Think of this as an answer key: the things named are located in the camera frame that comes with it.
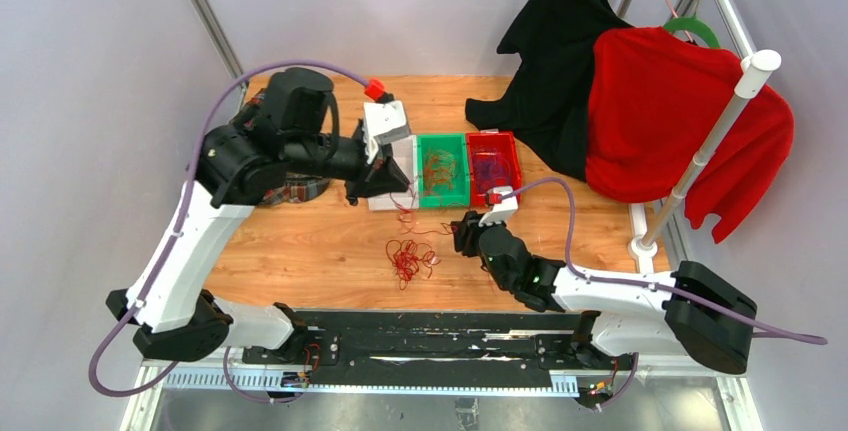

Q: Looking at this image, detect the white plastic bin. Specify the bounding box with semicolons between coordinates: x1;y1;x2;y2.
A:
367;135;420;211

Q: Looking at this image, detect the purple thin cable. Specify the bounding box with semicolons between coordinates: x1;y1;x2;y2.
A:
472;151;518;194

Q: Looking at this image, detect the metal rack top bar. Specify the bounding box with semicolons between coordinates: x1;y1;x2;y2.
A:
714;0;757;58

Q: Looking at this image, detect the black t-shirt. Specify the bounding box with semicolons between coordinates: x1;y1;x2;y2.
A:
465;0;630;181

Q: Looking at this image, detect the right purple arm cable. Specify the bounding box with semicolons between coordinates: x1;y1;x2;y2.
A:
486;176;828;346

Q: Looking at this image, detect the red plastic bin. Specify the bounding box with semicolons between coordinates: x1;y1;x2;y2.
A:
465;131;523;207

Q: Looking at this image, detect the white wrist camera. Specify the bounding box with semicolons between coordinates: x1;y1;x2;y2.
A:
363;100;411;164
478;186;518;227

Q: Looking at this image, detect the plaid flannel shirt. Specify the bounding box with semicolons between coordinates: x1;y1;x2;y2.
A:
231;88;331;207

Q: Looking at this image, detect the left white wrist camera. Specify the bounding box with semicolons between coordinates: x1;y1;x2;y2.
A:
363;100;411;164

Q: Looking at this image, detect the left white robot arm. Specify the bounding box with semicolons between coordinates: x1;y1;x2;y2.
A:
107;65;410;364

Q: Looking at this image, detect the green plastic bin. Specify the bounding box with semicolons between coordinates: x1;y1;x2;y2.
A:
417;133;471;209

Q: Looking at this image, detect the green hanger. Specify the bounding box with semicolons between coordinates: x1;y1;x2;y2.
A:
663;16;722;49

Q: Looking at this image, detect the white clothes rack pole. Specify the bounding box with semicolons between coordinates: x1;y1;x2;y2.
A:
628;49;782;273

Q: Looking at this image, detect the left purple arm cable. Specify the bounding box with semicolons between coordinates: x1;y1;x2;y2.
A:
87;60;387;405

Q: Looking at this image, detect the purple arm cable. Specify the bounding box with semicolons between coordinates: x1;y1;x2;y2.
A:
87;60;387;405
486;176;828;346

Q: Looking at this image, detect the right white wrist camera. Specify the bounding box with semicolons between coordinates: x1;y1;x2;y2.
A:
478;186;518;227

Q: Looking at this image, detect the orange thin cable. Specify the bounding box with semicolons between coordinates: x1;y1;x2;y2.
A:
423;149;465;197

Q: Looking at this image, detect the red thin cable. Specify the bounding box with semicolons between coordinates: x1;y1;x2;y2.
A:
385;192;458;291

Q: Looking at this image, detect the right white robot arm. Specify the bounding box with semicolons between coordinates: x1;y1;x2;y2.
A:
450;211;757;375

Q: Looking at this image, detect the slotted aluminium rail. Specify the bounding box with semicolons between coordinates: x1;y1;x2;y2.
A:
142;361;580;397

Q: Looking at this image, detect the red t-shirt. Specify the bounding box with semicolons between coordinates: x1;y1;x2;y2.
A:
585;27;794;243

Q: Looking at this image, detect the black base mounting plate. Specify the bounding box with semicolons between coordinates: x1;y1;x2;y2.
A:
235;310;631;376

